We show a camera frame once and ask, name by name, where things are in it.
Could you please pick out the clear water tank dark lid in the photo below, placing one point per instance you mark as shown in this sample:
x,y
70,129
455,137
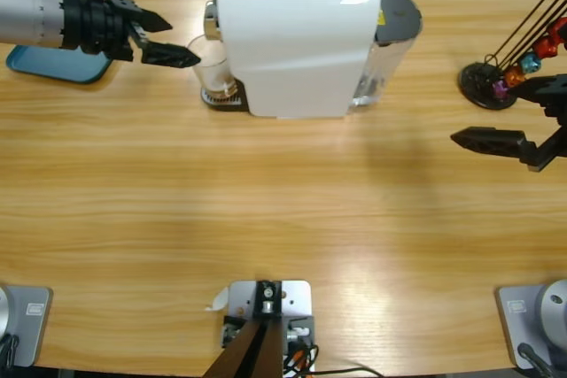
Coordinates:
x,y
398,15

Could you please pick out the dark camera post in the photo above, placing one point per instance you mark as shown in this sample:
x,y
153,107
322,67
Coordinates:
x,y
252,342

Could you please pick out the red coffee capsule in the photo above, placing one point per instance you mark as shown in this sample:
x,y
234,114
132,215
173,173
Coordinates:
x,y
559,32
545,47

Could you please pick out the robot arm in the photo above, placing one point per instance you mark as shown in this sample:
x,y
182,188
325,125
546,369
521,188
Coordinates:
x,y
26,10

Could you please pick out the purple coffee capsule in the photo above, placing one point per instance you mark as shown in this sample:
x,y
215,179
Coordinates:
x,y
500,89

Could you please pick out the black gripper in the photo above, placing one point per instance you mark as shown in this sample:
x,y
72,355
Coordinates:
x,y
556,139
97,26

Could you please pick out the teal plastic tray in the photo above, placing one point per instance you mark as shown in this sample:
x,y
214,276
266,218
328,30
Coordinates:
x,y
57,66

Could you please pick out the blue coffee capsule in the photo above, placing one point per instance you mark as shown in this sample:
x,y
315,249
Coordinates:
x,y
530,64

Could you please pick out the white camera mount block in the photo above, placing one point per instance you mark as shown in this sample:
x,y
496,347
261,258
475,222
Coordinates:
x,y
294,298

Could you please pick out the clear glass cup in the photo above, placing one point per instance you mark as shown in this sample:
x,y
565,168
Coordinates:
x,y
210,72

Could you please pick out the white capsule coffee machine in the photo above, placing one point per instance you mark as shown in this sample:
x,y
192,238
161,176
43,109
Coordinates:
x,y
292,55

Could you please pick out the black capsule holder with rods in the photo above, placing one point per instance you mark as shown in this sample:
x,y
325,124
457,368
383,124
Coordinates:
x,y
476,86

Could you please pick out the metal grate drip tray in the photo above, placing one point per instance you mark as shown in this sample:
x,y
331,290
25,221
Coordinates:
x,y
221,101

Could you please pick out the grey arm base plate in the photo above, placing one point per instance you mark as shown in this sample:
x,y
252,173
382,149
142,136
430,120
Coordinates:
x,y
531,320
31,325

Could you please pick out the orange coffee capsule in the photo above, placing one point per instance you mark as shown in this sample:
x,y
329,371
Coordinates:
x,y
514,76

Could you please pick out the white paper tag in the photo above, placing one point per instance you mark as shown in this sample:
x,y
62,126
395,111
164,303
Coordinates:
x,y
219,300

